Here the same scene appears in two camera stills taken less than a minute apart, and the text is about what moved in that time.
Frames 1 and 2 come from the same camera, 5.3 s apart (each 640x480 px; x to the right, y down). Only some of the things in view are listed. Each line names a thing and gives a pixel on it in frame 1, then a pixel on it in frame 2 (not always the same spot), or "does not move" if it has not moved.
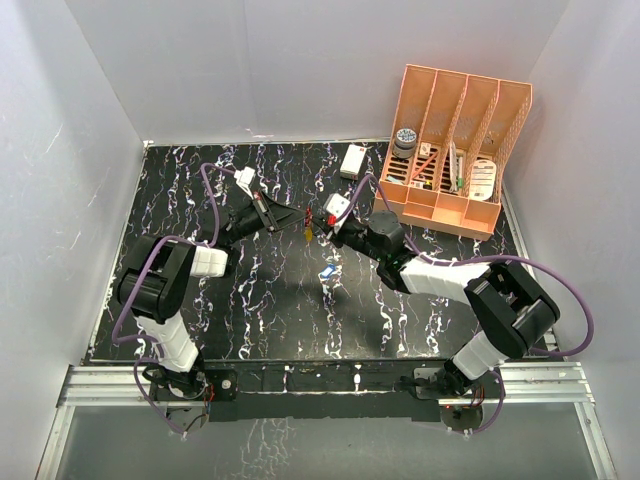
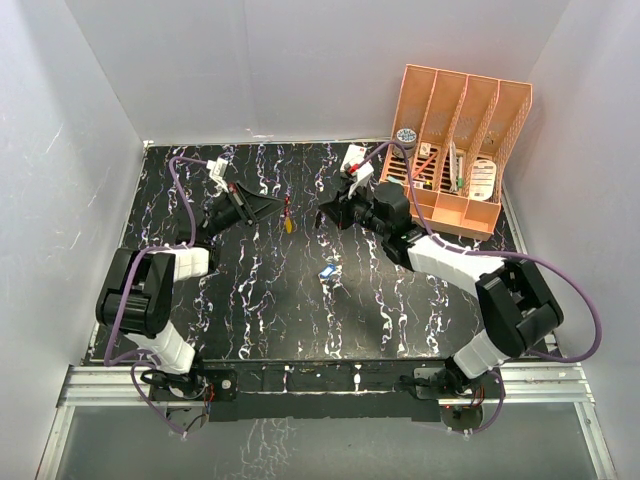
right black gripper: [336, 233] -> [332, 209]
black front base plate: [330, 390] does not move
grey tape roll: [405, 143] does not move
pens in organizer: [456, 170] does not move
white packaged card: [482, 179] does not move
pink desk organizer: [447, 158] does not move
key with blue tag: [326, 272] does not move
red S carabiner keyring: [309, 216] -> [287, 202]
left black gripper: [284, 216] -> [261, 206]
